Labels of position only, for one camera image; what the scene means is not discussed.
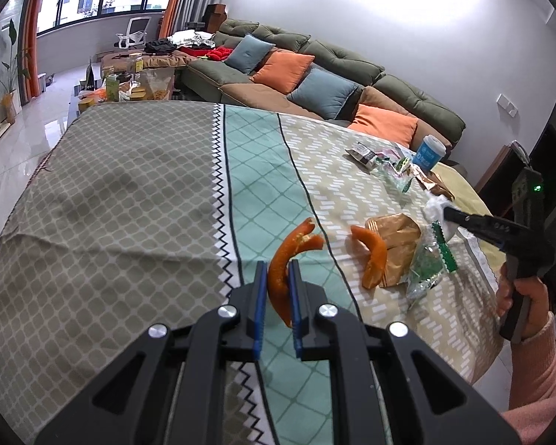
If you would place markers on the dark snack packet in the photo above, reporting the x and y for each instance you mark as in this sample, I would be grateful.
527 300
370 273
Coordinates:
361 153

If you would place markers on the wall switch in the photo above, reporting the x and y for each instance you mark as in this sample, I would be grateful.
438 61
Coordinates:
507 104

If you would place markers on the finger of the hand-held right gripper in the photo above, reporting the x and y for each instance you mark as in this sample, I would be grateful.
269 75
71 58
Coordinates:
477 225

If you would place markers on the green clear wrapper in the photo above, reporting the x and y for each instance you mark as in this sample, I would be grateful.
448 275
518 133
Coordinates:
426 273

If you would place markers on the patterned tablecloth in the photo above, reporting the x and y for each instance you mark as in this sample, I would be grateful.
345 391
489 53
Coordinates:
143 194

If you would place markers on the orange cushion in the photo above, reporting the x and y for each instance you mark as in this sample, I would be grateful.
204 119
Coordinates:
384 123
282 69

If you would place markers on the small green wrapper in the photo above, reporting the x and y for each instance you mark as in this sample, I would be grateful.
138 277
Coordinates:
401 174

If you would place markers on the black clothing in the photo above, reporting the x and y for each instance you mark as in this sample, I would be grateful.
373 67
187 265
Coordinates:
160 46

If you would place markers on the white standing air conditioner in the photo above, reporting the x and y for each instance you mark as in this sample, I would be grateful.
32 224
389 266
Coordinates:
7 23

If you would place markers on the person's right hand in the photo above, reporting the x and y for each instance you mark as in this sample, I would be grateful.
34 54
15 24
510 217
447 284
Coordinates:
533 301

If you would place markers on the tall green potted plant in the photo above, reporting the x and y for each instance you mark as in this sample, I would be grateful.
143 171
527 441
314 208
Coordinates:
9 69

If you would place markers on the blue cushion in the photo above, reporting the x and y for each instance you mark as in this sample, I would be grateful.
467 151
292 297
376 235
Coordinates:
324 92
248 53

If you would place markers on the gold snack packet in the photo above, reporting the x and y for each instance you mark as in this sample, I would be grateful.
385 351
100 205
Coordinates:
438 185

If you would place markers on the green brown sofa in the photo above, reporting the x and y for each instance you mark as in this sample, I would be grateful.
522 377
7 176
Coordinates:
352 55

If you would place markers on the white office chair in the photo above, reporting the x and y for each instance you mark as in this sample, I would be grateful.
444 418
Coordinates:
132 32

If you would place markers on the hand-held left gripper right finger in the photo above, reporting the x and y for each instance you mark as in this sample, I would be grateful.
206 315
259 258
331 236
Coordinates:
296 310

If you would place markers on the person's right forearm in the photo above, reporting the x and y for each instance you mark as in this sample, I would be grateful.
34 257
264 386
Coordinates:
537 380

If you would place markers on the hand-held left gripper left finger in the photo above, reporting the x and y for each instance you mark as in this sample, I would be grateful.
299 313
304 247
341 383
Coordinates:
259 310

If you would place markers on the green wrapper strip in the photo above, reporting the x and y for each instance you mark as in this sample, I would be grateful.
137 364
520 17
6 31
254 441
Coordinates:
445 248

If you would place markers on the blue lidded cup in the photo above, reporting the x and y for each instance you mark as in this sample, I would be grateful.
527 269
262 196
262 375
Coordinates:
428 153

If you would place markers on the orange peel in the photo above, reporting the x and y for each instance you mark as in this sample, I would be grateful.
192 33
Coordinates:
375 255
280 269

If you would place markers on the gold wrapper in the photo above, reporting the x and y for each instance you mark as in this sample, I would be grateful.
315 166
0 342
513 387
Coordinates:
398 241

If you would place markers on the white tissue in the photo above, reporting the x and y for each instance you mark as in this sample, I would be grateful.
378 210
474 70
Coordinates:
435 208

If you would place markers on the cluttered coffee table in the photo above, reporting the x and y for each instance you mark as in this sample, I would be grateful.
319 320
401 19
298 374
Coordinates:
134 85

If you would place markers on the brown wooden box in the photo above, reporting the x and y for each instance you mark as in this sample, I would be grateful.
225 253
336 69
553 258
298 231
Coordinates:
215 14

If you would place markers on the red clothing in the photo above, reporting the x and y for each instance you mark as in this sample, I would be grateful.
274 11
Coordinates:
217 53

